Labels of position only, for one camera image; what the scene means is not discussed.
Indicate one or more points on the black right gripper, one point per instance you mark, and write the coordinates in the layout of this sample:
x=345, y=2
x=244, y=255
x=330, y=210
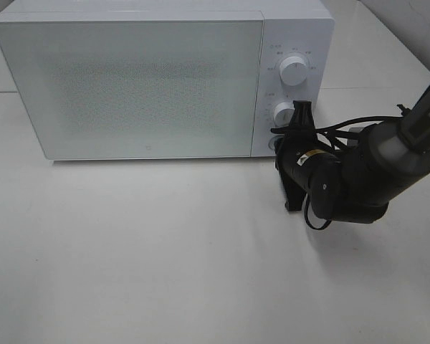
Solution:
x=295, y=140

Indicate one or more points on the round white door button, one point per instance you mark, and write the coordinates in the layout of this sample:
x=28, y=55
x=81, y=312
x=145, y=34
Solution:
x=270, y=142

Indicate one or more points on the white timer knob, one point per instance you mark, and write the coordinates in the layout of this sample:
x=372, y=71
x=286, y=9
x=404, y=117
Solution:
x=283, y=113

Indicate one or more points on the white microwave door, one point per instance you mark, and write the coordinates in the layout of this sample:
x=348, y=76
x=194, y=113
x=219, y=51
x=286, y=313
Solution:
x=108, y=90

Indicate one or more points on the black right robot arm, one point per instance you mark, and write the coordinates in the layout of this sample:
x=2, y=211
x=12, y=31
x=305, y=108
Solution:
x=350, y=171

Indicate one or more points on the upper white power knob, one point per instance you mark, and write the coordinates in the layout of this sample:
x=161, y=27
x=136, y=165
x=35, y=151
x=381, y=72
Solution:
x=293, y=69

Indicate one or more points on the white microwave oven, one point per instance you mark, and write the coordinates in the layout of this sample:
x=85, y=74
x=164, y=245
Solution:
x=289, y=27

